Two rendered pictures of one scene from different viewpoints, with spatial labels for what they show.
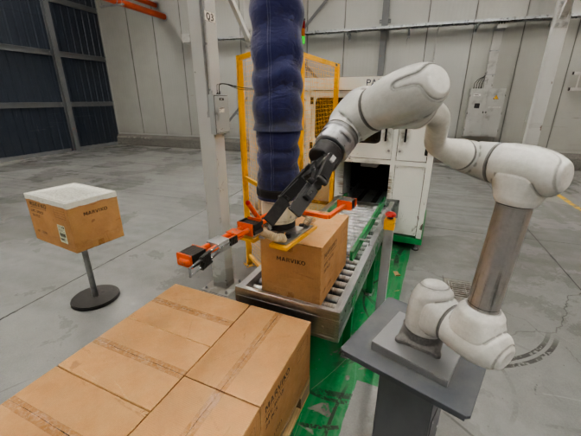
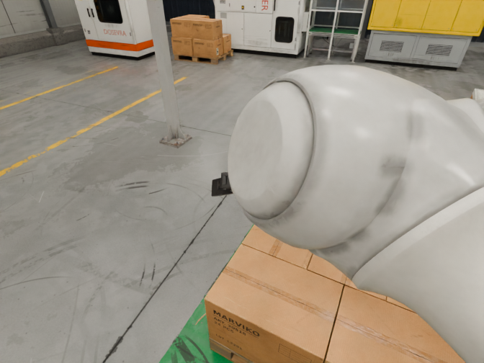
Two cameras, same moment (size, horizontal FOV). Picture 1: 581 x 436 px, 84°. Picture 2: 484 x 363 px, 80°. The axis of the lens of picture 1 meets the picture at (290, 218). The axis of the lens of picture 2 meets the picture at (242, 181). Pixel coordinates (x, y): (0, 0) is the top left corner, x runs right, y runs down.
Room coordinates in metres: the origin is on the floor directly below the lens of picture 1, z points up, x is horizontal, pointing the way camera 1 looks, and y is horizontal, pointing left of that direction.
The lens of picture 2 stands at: (0.67, -0.41, 1.85)
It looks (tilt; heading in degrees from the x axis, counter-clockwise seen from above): 37 degrees down; 93
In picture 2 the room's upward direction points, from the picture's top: straight up
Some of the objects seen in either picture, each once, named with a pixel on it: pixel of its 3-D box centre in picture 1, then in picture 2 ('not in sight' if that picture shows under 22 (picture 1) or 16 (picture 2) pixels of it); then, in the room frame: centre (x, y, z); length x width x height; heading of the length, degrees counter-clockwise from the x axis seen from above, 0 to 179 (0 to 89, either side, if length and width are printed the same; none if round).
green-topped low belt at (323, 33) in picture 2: not in sight; (332, 44); (2.50, 7.65, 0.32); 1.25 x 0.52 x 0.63; 160
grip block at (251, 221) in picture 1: (250, 226); not in sight; (1.38, 0.18, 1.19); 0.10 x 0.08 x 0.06; 60
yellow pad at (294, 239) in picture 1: (295, 233); not in sight; (1.55, -0.02, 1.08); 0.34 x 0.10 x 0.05; 150
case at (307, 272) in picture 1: (307, 252); not in sight; (2.01, -0.12, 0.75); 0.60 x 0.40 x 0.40; 156
